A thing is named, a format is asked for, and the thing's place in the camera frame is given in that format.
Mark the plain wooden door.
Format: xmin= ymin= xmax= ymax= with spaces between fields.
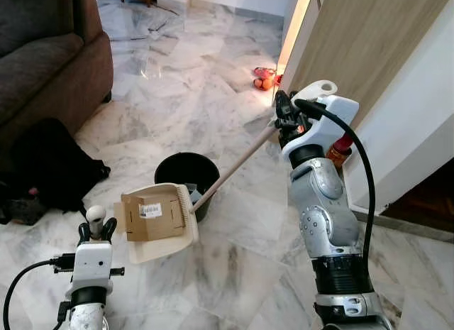
xmin=273 ymin=0 xmax=454 ymax=132

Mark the beige dustpan with wooden handle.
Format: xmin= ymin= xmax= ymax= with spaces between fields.
xmin=113 ymin=79 xmax=338 ymax=265

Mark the dark wooden step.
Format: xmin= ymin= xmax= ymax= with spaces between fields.
xmin=383 ymin=160 xmax=454 ymax=235

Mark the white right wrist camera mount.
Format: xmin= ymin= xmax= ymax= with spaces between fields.
xmin=282 ymin=94 xmax=360 ymax=167

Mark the red capped bottle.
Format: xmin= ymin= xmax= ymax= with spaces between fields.
xmin=326 ymin=133 xmax=354 ymax=167

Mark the wooden broom with white cap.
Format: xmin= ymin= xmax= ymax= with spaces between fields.
xmin=85 ymin=205 xmax=107 ymax=235

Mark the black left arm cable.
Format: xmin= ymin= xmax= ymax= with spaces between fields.
xmin=4 ymin=253 xmax=75 ymax=330

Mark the black cloth bag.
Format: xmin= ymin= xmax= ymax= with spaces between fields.
xmin=0 ymin=117 xmax=111 ymax=224

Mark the brown cardboard box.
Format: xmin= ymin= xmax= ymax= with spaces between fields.
xmin=113 ymin=189 xmax=189 ymax=243

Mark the dark brown sofa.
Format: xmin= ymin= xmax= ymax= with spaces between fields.
xmin=0 ymin=0 xmax=114 ymax=150

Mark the red orange fruit pile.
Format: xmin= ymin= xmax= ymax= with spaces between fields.
xmin=253 ymin=66 xmax=283 ymax=91

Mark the black plastic bucket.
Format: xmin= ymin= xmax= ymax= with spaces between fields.
xmin=154 ymin=152 xmax=221 ymax=223

